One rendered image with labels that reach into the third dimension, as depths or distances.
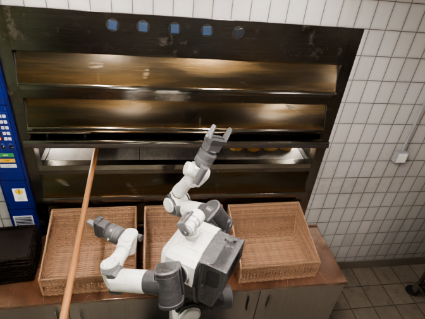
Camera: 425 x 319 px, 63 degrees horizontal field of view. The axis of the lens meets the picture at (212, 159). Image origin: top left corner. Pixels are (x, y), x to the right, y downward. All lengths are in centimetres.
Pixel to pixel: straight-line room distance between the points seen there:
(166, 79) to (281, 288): 152
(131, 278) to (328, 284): 154
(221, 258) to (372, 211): 191
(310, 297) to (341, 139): 112
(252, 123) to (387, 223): 163
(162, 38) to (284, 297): 182
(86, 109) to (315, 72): 136
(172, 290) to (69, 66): 128
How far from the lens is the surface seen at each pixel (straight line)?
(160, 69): 201
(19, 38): 206
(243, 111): 219
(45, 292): 242
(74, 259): 174
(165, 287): 138
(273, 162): 246
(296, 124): 231
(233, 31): 199
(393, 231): 347
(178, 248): 148
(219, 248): 150
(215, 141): 158
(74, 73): 205
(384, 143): 274
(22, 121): 225
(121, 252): 168
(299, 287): 254
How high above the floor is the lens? 250
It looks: 34 degrees down
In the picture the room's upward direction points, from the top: 6 degrees clockwise
